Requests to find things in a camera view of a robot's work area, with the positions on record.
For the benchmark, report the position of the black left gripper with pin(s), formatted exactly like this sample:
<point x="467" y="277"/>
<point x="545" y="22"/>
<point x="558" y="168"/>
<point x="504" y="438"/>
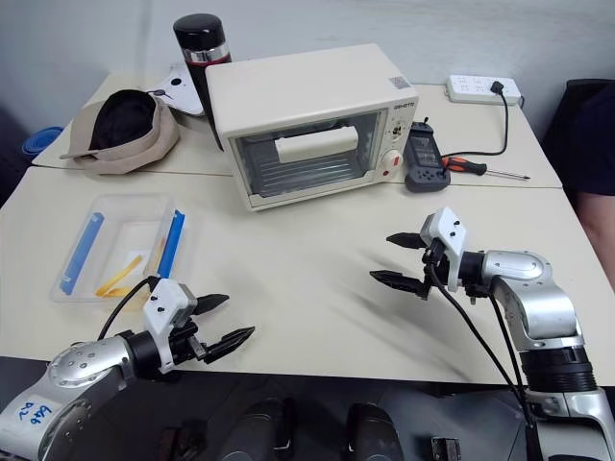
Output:
<point x="185" y="343"/>

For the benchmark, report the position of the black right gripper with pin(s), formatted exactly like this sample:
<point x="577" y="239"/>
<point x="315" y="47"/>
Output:
<point x="438" y="269"/>

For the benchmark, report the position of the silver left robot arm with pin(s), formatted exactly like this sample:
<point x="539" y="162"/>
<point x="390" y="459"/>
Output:
<point x="81" y="370"/>

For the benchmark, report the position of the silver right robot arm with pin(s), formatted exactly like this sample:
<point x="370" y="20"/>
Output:
<point x="543" y="307"/>

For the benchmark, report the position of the clear plastic tray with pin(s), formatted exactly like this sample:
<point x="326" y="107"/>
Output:
<point x="120" y="211"/>

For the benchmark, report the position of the cream toaster oven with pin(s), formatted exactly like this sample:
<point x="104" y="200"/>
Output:
<point x="298" y="91"/>

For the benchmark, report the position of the orange french fry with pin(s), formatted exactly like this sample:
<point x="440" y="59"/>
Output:
<point x="160" y="252"/>

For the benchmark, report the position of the blue box lid clip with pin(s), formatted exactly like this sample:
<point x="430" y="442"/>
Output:
<point x="79" y="254"/>
<point x="172" y="242"/>

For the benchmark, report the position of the black handheld controller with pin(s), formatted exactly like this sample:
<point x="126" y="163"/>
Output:
<point x="425" y="163"/>

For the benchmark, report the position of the orange and black screwdriver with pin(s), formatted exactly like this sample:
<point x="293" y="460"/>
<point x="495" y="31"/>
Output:
<point x="463" y="165"/>

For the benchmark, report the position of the dark rounded shape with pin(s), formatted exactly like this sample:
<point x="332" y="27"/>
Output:
<point x="264" y="432"/>
<point x="372" y="434"/>

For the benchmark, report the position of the small dark block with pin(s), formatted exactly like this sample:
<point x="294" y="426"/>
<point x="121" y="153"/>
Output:
<point x="182" y="442"/>
<point x="446" y="449"/>

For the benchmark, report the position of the white power strip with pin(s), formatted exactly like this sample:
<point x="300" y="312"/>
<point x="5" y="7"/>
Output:
<point x="473" y="86"/>

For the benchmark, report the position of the beige cap with black lining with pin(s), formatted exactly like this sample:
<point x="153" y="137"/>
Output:
<point x="144" y="144"/>

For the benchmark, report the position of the person in dark clothing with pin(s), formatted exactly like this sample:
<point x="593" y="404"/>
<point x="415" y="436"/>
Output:
<point x="593" y="134"/>

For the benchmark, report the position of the white plastic device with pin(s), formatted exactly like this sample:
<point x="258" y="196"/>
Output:
<point x="185" y="93"/>

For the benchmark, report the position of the blue round object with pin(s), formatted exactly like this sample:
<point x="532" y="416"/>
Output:
<point x="41" y="141"/>

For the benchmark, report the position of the black thermos bottle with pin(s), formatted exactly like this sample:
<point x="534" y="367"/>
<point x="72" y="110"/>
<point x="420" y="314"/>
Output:
<point x="202" y="43"/>

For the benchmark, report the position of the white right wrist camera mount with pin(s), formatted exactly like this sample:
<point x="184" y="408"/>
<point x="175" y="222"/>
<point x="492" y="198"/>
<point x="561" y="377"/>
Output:
<point x="449" y="235"/>

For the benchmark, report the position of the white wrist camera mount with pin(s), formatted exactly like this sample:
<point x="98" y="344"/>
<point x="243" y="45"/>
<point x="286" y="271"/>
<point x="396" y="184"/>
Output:
<point x="161" y="307"/>
<point x="449" y="235"/>

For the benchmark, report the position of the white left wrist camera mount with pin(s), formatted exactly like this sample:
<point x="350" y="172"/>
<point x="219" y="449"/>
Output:
<point x="161" y="307"/>

